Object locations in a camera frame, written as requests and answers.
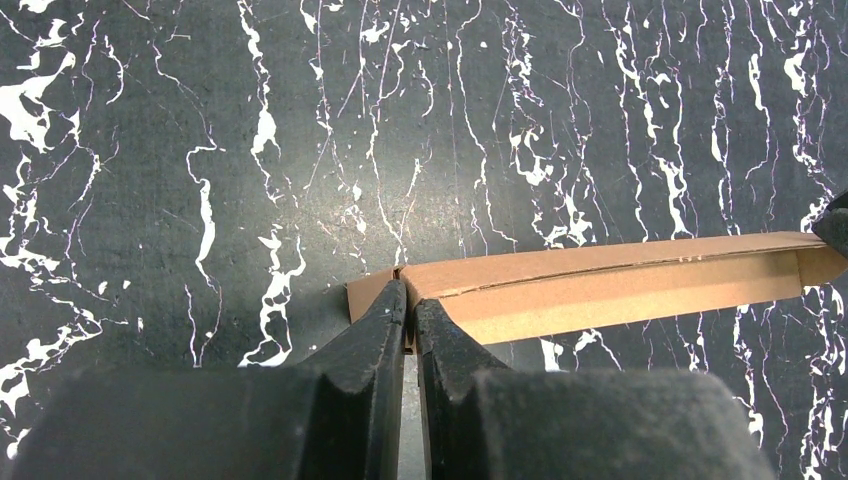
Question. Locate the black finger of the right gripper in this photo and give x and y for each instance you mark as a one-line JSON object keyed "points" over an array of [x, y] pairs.
{"points": [[831, 226]]}

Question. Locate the brown cardboard box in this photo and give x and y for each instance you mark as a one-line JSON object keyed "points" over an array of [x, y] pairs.
{"points": [[511, 297]]}

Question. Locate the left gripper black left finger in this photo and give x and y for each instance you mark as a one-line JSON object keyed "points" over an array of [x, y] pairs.
{"points": [[334, 415]]}

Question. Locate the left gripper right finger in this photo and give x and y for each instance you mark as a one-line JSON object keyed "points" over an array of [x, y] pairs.
{"points": [[485, 420]]}

